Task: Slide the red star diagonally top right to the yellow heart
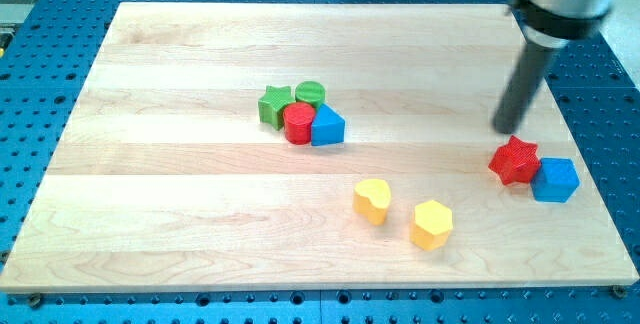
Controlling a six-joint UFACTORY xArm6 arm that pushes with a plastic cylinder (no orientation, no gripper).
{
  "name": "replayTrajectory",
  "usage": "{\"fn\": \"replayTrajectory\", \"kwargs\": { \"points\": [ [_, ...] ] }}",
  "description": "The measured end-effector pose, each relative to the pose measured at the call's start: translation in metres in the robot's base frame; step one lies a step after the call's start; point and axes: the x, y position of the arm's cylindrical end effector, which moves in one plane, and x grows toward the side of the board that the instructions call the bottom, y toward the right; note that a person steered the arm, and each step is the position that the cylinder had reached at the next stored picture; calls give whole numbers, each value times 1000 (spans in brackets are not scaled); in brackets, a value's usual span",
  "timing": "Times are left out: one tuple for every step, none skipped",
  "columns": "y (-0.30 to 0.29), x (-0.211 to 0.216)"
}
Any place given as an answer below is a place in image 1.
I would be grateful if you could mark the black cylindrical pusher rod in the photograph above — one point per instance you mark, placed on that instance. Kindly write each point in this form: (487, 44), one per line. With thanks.
(532, 64)

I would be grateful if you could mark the red star block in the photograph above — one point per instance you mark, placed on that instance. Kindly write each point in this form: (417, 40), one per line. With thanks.
(516, 161)

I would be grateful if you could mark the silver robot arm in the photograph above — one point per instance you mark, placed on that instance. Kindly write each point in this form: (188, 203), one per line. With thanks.
(548, 26)

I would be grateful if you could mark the yellow heart block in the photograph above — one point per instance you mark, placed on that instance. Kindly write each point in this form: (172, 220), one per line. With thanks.
(372, 198)

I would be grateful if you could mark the green star block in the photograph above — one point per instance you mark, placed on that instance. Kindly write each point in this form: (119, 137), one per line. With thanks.
(272, 104)

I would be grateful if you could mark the blue cube block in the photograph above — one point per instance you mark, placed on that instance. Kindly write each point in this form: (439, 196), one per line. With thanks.
(555, 181)

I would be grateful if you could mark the yellow hexagon block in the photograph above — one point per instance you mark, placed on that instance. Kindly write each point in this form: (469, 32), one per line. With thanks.
(432, 223)

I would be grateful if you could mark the blue triangle block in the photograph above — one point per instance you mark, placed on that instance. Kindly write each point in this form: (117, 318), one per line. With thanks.
(328, 127)

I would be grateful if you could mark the green cylinder block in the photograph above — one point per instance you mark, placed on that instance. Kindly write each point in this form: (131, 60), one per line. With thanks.
(310, 92)

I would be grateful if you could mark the red cylinder block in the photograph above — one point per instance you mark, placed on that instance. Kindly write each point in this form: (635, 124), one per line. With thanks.
(298, 118)

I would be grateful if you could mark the wooden board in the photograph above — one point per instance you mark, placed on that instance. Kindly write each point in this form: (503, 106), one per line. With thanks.
(165, 179)

